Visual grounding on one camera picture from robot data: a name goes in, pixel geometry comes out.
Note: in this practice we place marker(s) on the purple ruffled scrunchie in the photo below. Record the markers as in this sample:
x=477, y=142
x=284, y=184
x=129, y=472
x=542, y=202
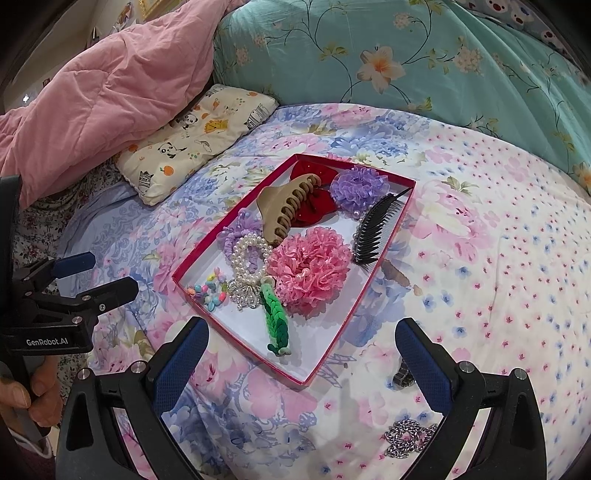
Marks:
x=358, y=189

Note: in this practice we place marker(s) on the small lilac scrunchie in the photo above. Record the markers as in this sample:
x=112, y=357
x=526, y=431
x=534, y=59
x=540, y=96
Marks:
x=231, y=242

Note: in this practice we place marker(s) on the pink quilt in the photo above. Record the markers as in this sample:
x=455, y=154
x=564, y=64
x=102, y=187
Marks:
x=115, y=83

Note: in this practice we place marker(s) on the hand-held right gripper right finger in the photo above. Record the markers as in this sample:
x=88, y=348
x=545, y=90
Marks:
x=425, y=369

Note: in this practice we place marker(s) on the bear print pillow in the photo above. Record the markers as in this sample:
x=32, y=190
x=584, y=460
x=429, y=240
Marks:
x=512, y=16

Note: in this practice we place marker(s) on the small floral print cloth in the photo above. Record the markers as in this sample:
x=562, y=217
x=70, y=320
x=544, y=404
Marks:
x=51, y=221

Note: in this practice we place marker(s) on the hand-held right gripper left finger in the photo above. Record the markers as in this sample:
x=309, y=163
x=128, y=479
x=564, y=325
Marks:
x=178, y=364

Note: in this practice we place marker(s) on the pink ruffled scrunchie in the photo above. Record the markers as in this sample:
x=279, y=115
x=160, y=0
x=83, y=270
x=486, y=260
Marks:
x=309, y=267

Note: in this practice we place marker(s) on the black hair comb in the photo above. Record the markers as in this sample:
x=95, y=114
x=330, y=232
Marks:
x=369, y=235

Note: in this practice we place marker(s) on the pink and blue floral bedsheet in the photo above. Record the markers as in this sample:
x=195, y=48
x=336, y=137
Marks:
x=485, y=277

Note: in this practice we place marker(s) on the person's left forearm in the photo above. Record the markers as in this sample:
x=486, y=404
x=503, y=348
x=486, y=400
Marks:
x=32, y=450

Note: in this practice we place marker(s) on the red shallow box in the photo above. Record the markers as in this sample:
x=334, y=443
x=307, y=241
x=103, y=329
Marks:
x=240, y=321

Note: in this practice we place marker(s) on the cartoon animal print pillow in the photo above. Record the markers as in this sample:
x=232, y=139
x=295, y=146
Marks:
x=194, y=138

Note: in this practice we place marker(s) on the person's left hand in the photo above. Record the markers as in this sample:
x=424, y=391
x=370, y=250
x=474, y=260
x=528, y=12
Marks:
x=46, y=387

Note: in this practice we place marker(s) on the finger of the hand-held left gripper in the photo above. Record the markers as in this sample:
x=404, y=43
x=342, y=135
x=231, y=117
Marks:
x=74, y=264
x=111, y=293

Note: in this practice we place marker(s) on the teal floral duvet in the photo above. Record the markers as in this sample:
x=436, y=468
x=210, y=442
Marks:
x=415, y=60

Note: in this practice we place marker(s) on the white pearl scrunchie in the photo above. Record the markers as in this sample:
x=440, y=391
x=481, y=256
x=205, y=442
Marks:
x=240, y=253

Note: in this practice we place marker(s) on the gold picture frame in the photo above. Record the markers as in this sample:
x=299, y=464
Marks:
x=150, y=7

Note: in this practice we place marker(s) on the beige claw hair clip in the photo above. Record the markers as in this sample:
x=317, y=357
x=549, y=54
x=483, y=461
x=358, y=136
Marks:
x=277, y=203

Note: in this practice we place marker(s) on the red velvet hair bow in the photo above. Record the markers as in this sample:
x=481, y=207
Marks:
x=324, y=205

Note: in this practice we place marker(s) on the silver rhinestone brooch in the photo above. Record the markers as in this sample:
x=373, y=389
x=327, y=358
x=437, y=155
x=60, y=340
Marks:
x=247, y=295

